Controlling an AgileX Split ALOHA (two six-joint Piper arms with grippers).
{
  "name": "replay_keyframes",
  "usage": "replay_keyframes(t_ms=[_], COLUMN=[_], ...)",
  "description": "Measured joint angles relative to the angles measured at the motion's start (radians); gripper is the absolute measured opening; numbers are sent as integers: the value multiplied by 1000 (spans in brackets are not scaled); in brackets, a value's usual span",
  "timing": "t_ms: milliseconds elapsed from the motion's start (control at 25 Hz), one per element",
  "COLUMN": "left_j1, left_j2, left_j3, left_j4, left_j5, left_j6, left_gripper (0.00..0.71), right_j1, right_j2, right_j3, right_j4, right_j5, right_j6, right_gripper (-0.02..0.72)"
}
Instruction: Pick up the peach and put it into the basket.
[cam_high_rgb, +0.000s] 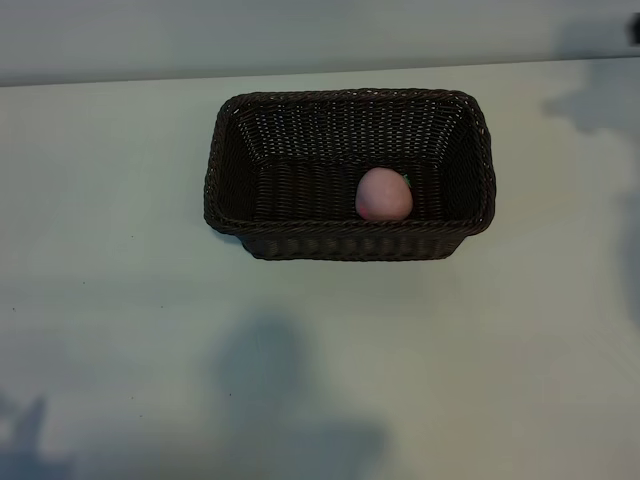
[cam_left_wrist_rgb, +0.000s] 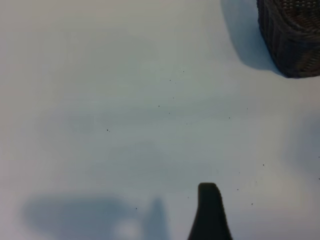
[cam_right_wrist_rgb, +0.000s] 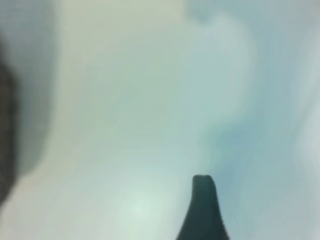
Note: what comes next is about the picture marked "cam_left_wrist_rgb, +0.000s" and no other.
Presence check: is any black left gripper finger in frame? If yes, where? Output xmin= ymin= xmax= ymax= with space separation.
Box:
xmin=187 ymin=182 xmax=235 ymax=240

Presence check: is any dark brown wicker basket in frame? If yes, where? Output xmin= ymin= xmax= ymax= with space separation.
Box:
xmin=256 ymin=0 xmax=320 ymax=79

